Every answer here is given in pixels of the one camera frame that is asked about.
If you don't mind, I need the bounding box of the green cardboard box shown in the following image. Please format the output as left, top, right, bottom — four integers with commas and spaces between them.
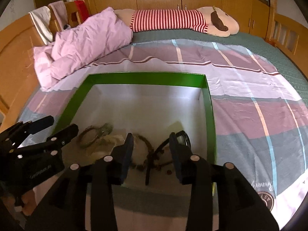
51, 71, 217, 193

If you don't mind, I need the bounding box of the olive brown bead bracelet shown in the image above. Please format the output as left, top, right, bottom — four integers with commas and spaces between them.
129, 134, 155, 173

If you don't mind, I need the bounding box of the clear crystal bead bracelet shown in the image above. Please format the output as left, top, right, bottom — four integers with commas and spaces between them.
92, 134, 126, 159

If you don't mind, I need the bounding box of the pink duvet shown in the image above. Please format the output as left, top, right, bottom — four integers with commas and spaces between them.
33, 7, 133, 91

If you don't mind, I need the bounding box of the left hand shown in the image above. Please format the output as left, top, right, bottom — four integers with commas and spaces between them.
6, 190, 37, 216

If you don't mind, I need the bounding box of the wooden bed headboard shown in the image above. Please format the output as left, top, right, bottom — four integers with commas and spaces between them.
266, 0, 307, 77

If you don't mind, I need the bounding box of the patchwork bed sheet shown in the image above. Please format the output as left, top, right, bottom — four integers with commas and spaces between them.
20, 39, 307, 228

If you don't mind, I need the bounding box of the black strap wristwatch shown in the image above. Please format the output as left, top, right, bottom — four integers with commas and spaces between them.
145, 130, 191, 186

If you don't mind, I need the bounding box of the striped plush doll pillow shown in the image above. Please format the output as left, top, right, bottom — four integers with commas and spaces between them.
115, 6, 240, 38

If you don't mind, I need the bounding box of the silver metal bangle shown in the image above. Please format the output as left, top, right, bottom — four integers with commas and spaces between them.
76, 126, 99, 149

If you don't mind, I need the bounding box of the wooden chair with clothes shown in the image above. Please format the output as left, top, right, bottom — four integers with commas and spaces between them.
29, 0, 90, 45

